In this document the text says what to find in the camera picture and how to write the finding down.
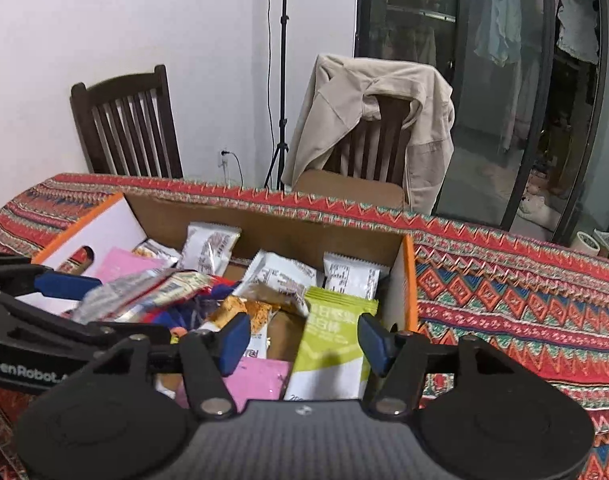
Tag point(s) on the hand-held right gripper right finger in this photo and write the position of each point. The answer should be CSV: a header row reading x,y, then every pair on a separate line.
x,y
377,342

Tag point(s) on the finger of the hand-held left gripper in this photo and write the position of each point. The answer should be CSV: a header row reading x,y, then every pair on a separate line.
x,y
59,327
69,285

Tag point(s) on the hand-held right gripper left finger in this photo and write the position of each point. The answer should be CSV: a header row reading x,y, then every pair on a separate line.
x,y
234,342

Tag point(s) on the orange print snack packet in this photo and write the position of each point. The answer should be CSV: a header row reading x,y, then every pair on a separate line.
x,y
262,310

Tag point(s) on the purple snack packet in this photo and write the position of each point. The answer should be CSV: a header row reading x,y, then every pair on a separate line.
x,y
124,265
259,380

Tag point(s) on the green snack packet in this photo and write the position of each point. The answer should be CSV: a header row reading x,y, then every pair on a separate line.
x,y
329,350

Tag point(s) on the colourful foil snack packet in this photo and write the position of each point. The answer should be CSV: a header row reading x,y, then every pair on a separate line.
x,y
139,290

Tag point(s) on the white silver snack packet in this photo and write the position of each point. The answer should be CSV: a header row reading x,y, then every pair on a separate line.
x,y
279,275
207,247
349,275

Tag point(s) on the orange cardboard box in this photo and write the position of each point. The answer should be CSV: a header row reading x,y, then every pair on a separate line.
x,y
264,225

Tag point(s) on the dark wooden chair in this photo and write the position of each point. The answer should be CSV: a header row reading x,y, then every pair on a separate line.
x,y
129,120

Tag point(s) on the wooden chair with seat pad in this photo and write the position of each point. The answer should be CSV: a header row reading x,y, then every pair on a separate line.
x,y
369,140

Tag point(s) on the beige jacket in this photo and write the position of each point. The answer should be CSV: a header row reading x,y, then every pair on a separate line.
x,y
334,110

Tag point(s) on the glass sliding door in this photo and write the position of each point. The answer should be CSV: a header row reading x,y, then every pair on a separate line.
x,y
489,110

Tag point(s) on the black light stand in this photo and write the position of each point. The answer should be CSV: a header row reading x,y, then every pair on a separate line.
x,y
283,85

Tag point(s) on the pale blue hanging garment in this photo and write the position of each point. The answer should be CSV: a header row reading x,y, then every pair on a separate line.
x,y
499,20

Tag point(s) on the white hanging garment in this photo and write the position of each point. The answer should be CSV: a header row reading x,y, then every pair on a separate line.
x,y
579,27

